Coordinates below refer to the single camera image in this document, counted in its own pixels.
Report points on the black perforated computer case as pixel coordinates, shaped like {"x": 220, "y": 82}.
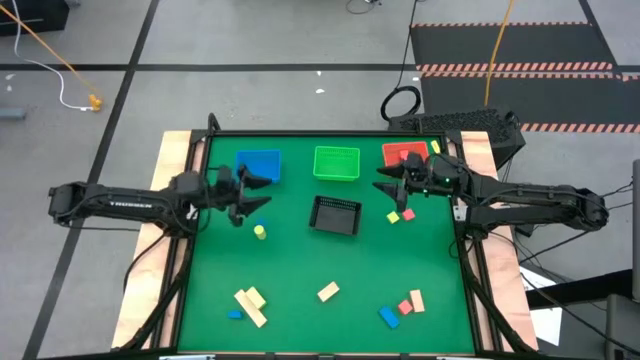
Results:
{"x": 460, "y": 122}

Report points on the yellow cube block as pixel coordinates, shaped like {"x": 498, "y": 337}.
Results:
{"x": 393, "y": 217}

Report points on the small blue block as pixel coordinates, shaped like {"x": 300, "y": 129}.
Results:
{"x": 235, "y": 314}

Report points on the long red block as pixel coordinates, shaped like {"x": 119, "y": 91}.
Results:
{"x": 404, "y": 154}

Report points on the blue plastic basket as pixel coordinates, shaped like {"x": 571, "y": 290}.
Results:
{"x": 265, "y": 160}

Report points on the green plastic basket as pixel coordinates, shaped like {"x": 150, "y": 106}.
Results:
{"x": 336, "y": 163}

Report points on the green table mat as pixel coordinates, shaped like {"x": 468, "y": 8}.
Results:
{"x": 300, "y": 260}

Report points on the red plastic basket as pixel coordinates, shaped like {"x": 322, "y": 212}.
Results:
{"x": 392, "y": 150}

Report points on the black hazard-striped floor mat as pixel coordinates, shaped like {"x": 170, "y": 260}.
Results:
{"x": 525, "y": 45}

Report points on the black floor bar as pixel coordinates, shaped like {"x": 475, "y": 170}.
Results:
{"x": 580, "y": 290}

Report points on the yellow cylinder block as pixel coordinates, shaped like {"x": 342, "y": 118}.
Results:
{"x": 259, "y": 232}

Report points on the black plastic basket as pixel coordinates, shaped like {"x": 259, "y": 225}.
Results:
{"x": 335, "y": 217}

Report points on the black table frame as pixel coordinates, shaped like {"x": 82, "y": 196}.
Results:
{"x": 325, "y": 133}

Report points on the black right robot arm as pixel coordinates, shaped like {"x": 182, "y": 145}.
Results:
{"x": 525, "y": 200}

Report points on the light wooden table board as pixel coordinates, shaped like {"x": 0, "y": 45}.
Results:
{"x": 477, "y": 150}
{"x": 170, "y": 150}

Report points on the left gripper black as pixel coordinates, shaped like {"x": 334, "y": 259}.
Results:
{"x": 220, "y": 190}

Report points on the small grey floor block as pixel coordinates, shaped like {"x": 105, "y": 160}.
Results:
{"x": 11, "y": 113}

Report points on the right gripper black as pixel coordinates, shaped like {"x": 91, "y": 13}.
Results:
{"x": 430, "y": 175}

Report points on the red cube block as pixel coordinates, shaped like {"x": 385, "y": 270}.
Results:
{"x": 405, "y": 307}
{"x": 408, "y": 214}

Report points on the blue rectangular block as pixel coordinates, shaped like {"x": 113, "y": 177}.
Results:
{"x": 388, "y": 317}

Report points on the black cabinet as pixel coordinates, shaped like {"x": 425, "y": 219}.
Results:
{"x": 30, "y": 15}

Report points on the white paper sheet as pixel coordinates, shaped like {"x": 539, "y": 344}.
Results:
{"x": 547, "y": 325}

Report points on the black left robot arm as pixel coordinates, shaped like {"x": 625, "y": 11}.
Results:
{"x": 130, "y": 205}

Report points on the pale yellow rectangular block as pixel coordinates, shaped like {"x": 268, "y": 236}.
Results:
{"x": 256, "y": 297}

